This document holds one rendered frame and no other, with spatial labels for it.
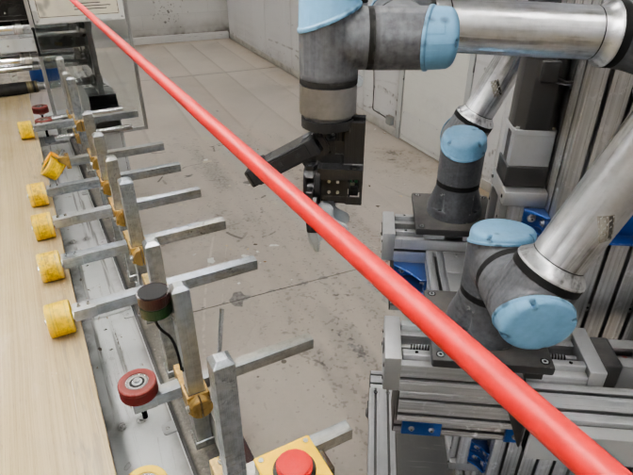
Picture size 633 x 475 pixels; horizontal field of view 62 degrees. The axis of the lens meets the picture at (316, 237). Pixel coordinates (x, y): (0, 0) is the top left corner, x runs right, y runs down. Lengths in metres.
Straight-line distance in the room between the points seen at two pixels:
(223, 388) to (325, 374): 1.61
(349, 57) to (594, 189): 0.40
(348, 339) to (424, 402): 1.47
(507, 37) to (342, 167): 0.30
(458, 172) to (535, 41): 0.64
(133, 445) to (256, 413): 0.91
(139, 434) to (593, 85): 1.28
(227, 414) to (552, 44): 0.74
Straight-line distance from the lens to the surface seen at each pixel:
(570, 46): 0.88
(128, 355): 1.72
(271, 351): 1.29
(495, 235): 0.97
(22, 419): 1.23
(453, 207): 1.46
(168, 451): 1.44
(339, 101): 0.68
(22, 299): 1.57
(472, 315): 1.05
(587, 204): 0.84
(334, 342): 2.59
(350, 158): 0.72
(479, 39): 0.83
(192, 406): 1.19
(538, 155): 1.19
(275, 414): 2.29
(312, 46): 0.66
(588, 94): 1.08
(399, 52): 0.67
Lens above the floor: 1.74
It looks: 31 degrees down
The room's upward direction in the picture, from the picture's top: straight up
